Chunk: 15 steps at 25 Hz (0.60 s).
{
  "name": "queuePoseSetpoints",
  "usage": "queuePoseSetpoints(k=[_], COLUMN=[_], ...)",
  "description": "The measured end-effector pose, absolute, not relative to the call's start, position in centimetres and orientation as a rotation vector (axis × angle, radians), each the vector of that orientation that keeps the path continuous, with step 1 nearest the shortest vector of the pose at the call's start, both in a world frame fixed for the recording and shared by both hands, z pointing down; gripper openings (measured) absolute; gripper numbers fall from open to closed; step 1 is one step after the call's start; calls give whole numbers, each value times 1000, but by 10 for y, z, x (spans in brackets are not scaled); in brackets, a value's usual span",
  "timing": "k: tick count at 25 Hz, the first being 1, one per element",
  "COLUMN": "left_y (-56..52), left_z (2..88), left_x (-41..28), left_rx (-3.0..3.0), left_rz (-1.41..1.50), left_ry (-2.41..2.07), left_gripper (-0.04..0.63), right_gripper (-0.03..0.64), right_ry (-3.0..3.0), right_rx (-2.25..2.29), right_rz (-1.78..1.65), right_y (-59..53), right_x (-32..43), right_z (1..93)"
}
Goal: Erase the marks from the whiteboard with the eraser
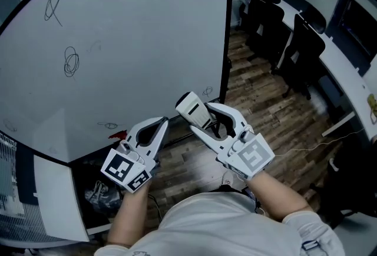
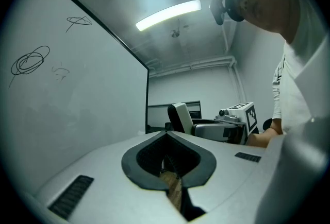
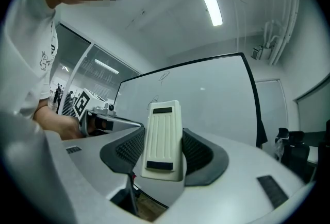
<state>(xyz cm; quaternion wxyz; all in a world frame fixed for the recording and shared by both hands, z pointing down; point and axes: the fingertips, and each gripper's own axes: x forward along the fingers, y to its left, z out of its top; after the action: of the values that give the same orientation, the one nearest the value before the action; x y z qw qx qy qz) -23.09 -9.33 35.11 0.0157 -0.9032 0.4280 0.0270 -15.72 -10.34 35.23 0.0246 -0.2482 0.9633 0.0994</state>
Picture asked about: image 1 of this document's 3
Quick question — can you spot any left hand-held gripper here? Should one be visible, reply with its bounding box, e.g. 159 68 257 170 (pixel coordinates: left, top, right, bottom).
100 116 171 194

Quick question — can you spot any black device with screen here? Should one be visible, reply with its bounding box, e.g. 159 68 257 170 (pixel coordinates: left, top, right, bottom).
241 187 260 209

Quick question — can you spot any thin white cable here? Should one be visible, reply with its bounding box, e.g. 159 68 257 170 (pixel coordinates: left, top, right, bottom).
273 127 366 159

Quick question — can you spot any grey crumpled bag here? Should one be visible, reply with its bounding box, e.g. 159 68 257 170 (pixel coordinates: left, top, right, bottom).
84 180 124 211

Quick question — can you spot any grey strap buckle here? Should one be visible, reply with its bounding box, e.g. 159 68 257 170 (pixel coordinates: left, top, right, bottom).
300 240 320 251

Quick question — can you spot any black-framed whiteboard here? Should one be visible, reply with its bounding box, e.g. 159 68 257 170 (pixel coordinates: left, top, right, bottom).
0 0 235 165

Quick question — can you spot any yellow-green item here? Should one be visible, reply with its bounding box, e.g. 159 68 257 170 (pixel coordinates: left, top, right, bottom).
366 94 377 125

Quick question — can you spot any white partition panel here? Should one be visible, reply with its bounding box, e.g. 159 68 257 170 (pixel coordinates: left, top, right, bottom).
32 154 90 243

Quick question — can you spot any person's white shirt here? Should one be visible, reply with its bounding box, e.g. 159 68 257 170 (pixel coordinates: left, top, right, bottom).
94 191 346 256

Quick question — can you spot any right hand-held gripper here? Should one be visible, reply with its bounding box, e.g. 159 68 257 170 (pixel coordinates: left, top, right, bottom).
189 102 276 181

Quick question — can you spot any white whiteboard eraser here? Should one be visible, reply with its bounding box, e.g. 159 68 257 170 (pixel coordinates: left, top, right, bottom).
175 91 217 129

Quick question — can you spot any long white desk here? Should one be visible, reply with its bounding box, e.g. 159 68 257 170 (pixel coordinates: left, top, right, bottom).
276 0 377 144

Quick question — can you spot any person's right forearm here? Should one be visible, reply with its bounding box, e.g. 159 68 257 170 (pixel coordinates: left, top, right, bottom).
250 169 313 222

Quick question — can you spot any person's white shoe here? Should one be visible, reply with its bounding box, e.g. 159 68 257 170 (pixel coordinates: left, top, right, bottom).
221 171 237 185

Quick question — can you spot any small red sticker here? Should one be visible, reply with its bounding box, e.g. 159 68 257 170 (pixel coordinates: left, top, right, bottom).
108 130 128 141

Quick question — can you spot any person's left forearm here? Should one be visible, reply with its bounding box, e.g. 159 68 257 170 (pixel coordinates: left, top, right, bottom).
107 182 153 248

